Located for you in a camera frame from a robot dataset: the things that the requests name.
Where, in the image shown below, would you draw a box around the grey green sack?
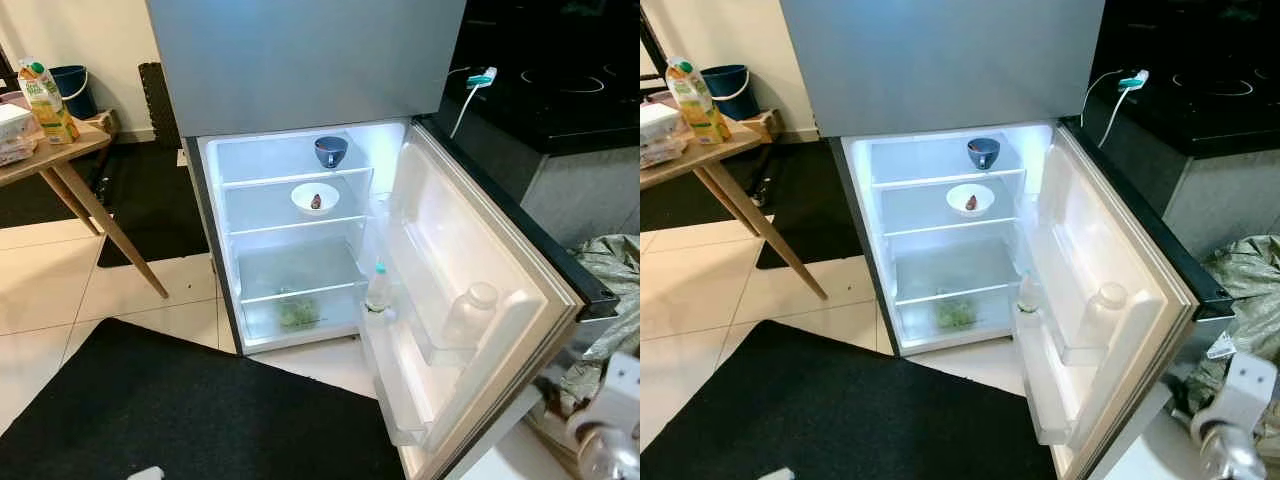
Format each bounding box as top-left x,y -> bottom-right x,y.
1170,235 -> 1280,441
540,235 -> 641,421

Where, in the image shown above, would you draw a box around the yellow green juice carton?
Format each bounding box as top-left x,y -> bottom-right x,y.
17,58 -> 81,144
666,57 -> 733,144

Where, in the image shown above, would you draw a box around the small white bowl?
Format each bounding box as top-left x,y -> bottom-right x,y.
946,183 -> 996,217
291,182 -> 341,216

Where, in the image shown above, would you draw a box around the black foam mat tile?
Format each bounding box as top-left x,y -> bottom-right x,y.
137,62 -> 181,151

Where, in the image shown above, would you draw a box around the green leafy vegetables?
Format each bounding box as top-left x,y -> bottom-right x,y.
277,293 -> 323,333
935,295 -> 979,333

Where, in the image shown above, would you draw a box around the steel fridge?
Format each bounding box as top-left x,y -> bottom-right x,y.
183,115 -> 421,356
828,118 -> 1066,358

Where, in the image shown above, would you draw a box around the steel fridge upper door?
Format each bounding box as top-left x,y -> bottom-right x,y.
145,0 -> 469,139
780,0 -> 1106,139

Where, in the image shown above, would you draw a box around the teal capped water bottle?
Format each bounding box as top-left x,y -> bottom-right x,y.
365,262 -> 394,316
1016,268 -> 1043,316

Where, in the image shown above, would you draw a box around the white cable teal plug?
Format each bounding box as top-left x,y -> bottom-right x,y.
448,66 -> 499,139
1080,68 -> 1151,149

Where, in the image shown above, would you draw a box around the white lidded food container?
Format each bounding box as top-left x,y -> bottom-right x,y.
0,102 -> 39,141
640,100 -> 683,143

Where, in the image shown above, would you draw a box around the light wooden table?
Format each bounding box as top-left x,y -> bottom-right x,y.
0,108 -> 171,301
640,108 -> 829,301

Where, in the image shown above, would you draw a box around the small white capped bottle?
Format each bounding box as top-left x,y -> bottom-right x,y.
440,282 -> 501,349
1078,283 -> 1131,351

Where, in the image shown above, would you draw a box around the blue bucket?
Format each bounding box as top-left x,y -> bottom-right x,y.
48,65 -> 99,121
702,65 -> 759,121

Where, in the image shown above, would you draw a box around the black floor mat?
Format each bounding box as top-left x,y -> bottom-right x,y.
640,140 -> 856,271
0,140 -> 213,269
640,320 -> 1061,480
0,318 -> 406,480

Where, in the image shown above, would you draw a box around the fridge lower door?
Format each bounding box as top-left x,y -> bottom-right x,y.
360,120 -> 621,480
1010,122 -> 1236,480

